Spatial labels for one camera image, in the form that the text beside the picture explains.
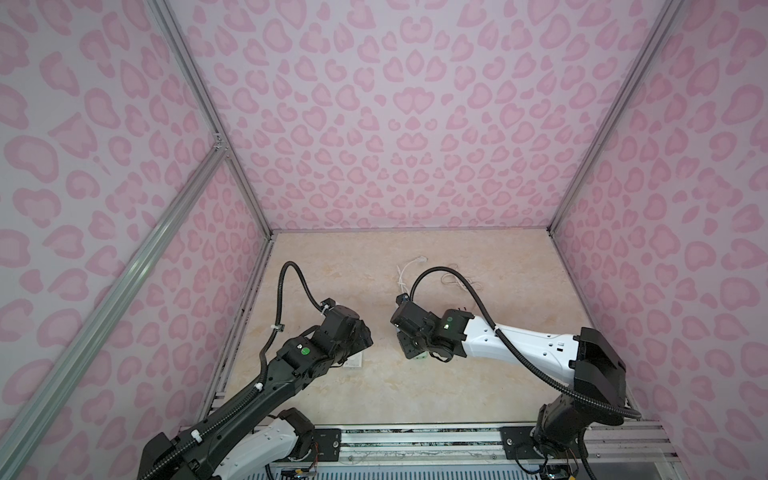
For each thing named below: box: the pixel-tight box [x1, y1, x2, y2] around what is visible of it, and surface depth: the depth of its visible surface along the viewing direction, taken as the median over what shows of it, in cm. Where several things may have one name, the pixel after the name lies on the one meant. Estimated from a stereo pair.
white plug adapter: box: [342, 351, 363, 368], surface depth 86 cm
